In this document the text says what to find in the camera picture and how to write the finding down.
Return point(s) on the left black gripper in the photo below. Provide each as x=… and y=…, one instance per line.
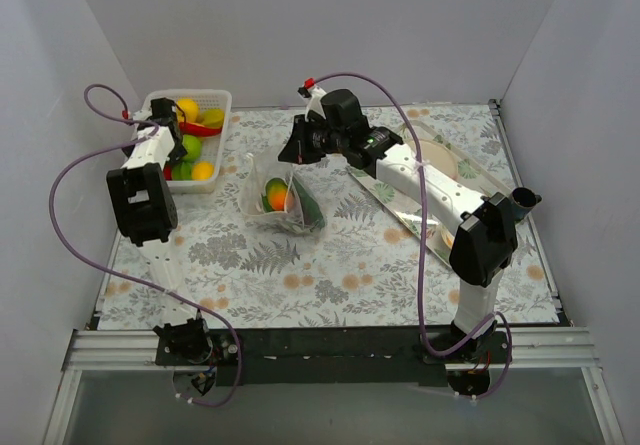
x=176, y=146

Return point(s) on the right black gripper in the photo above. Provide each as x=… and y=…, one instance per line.
x=301, y=141

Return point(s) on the orange green mango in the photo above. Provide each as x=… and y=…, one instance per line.
x=278, y=196

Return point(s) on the clear zip top bag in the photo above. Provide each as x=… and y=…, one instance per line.
x=262, y=167

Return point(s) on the green cucumber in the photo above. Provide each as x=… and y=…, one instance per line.
x=313, y=217

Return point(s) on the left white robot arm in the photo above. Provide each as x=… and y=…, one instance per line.
x=146, y=214

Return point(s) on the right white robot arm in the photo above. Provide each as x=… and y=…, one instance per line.
x=483, y=228

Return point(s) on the yellow apple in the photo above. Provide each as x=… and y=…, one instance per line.
x=187, y=110

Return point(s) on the red chili pepper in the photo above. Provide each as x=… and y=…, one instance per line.
x=199, y=130

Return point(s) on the green apple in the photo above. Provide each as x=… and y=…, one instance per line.
x=192, y=146

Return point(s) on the red apple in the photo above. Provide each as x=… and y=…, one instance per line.
x=167, y=172

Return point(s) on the white plastic basket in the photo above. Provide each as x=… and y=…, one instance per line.
x=212, y=148

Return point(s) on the yellow lemon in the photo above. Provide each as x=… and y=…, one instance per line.
x=202, y=171

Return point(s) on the floral table mat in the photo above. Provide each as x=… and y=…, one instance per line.
x=360, y=270

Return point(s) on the floral rectangular tray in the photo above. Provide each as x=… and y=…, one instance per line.
x=407, y=208

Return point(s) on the beige pink round plate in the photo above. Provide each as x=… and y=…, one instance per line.
x=439, y=157

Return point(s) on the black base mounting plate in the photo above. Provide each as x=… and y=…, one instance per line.
x=228, y=366

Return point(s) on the dark blue mug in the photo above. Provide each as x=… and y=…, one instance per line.
x=523, y=201

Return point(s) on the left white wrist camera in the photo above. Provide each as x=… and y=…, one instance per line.
x=138, y=117

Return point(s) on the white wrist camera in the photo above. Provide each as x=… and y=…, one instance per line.
x=138, y=117
x=312, y=94

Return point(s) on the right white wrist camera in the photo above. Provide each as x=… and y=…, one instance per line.
x=312, y=94

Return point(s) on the aluminium frame rail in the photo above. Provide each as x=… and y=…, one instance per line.
x=532, y=347

